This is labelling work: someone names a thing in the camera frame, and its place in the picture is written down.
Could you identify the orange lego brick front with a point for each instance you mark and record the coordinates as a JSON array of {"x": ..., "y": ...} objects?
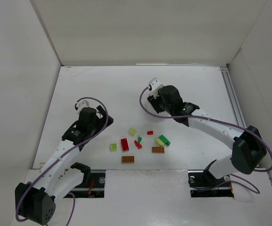
[{"x": 128, "y": 159}]

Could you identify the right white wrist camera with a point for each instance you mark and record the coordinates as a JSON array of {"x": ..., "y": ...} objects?
[{"x": 154, "y": 86}]

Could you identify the green and yellow lego stack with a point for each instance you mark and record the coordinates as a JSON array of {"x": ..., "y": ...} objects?
[{"x": 162, "y": 141}]

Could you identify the yellow-green lego brick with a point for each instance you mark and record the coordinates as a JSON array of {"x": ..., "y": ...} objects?
[{"x": 133, "y": 131}]

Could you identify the red small lego piece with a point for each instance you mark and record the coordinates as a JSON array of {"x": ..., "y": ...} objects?
[{"x": 138, "y": 145}]

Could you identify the brown lego plate right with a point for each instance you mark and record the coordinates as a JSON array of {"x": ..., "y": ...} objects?
[{"x": 158, "y": 150}]

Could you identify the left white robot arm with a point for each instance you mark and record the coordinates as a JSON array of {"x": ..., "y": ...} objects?
[{"x": 36, "y": 201}]

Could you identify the red long lego brick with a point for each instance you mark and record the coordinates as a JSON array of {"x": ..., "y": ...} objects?
[{"x": 124, "y": 144}]

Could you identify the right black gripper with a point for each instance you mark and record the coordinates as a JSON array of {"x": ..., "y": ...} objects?
[{"x": 153, "y": 103}]

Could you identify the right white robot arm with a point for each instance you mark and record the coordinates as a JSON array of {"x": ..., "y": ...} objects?
[{"x": 245, "y": 144}]

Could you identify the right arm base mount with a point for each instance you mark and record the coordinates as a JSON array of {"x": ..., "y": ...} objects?
[{"x": 204, "y": 185}]

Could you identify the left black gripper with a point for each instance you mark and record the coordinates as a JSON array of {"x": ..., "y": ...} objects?
[{"x": 106, "y": 117}]

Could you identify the lime square lego brick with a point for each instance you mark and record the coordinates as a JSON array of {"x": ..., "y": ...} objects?
[{"x": 113, "y": 147}]

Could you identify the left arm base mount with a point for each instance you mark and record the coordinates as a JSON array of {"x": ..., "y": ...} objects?
[{"x": 93, "y": 183}]

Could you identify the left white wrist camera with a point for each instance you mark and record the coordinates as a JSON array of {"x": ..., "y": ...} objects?
[{"x": 80, "y": 105}]

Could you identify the aluminium rail right side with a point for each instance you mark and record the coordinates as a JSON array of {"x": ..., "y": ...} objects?
[{"x": 232, "y": 97}]

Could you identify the white round divided container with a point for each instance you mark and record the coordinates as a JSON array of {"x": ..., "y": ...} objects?
[{"x": 153, "y": 113}]

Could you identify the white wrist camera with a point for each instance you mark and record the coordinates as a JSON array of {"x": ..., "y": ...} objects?
[
  {"x": 154, "y": 86},
  {"x": 80, "y": 105}
]

